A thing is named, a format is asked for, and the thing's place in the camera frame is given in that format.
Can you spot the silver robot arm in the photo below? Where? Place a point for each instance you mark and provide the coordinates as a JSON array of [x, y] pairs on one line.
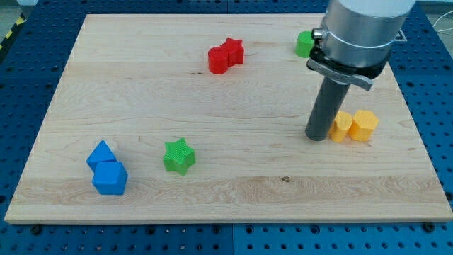
[[353, 42]]

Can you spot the green star block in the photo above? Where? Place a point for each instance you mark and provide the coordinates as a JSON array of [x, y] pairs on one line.
[[179, 157]]

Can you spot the red star block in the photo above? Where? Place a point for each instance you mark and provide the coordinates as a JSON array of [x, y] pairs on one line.
[[235, 51]]

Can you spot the wooden board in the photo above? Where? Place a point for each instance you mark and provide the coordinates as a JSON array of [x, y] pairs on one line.
[[138, 81]]

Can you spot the red cylinder block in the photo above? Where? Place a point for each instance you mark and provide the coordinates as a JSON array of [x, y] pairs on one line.
[[218, 60]]

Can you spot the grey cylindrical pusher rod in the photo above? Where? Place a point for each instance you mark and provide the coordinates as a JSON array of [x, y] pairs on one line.
[[328, 102]]

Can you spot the green cylinder block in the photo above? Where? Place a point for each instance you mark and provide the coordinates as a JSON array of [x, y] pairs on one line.
[[304, 44]]

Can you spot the blue cube block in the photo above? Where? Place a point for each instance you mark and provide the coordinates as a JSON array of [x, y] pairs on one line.
[[110, 178]]

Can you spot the blue triangle block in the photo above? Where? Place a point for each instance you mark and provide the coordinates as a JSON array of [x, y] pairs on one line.
[[103, 153]]

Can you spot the yellow hexagon block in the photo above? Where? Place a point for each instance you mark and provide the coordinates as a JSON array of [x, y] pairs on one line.
[[363, 125]]

